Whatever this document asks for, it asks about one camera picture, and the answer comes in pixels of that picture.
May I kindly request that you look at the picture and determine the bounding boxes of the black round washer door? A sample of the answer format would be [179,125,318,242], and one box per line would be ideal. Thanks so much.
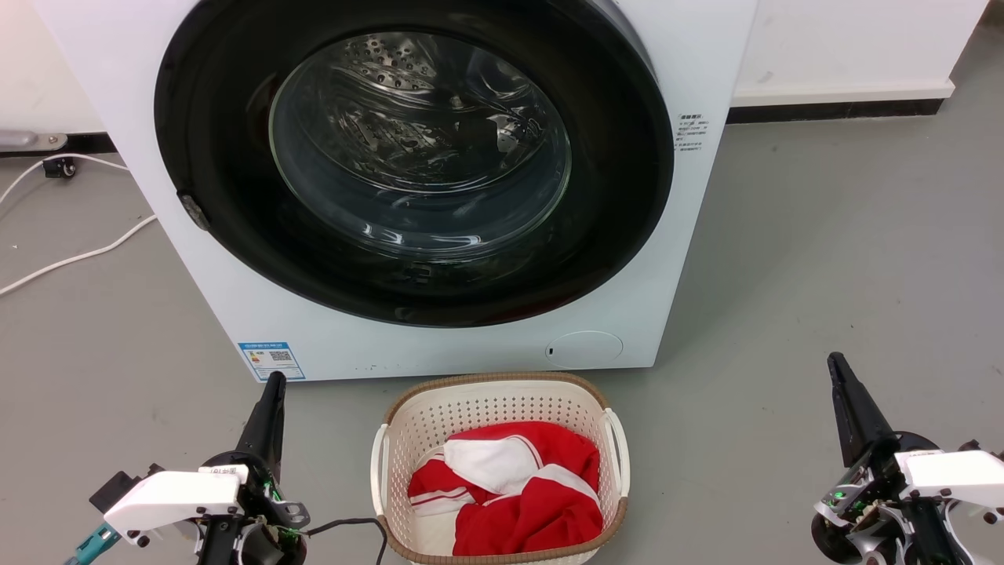
[154,0,675,329]

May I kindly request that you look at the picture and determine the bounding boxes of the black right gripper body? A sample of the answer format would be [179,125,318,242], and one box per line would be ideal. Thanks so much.
[810,430,973,565]

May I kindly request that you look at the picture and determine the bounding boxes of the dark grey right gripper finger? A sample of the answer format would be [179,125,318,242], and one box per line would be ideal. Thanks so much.
[827,352,897,469]

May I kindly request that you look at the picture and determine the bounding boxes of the round white filter cover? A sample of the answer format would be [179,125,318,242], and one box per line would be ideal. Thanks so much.
[545,330,624,370]

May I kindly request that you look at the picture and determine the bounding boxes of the white plastic laundry basket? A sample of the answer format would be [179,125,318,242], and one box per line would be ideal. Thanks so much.
[370,372,631,565]

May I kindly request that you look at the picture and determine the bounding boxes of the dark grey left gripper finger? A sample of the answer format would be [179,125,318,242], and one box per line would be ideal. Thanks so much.
[235,371,288,481]

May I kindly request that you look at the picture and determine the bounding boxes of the small printed text sticker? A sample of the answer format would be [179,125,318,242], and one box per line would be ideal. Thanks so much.
[676,113,710,152]

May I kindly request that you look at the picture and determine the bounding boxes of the grey metal floor bracket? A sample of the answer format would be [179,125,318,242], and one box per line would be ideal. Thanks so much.
[0,130,68,152]

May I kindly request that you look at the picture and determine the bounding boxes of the blue energy label sticker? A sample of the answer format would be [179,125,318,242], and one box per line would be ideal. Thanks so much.
[238,341,306,383]

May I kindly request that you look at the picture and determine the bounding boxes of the white front-load washing machine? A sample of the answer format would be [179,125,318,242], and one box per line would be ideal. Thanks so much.
[31,0,760,383]

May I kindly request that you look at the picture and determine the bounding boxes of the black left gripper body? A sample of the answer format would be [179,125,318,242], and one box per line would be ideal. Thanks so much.
[193,450,311,565]

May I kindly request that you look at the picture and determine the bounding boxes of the teal cable connector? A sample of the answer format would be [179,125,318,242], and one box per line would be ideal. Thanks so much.
[64,524,121,565]

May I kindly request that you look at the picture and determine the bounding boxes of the stainless steel washer drum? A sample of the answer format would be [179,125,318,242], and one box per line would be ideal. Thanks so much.
[269,31,573,263]

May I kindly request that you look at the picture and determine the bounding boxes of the red and white garment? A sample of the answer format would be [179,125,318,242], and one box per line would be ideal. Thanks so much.
[407,421,605,557]

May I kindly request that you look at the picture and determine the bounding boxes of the thin black left gripper cable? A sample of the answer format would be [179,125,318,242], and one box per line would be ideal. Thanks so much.
[301,517,389,565]

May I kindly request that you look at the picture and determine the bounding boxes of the white floor cable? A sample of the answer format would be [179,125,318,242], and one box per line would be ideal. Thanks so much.
[0,153,158,297]

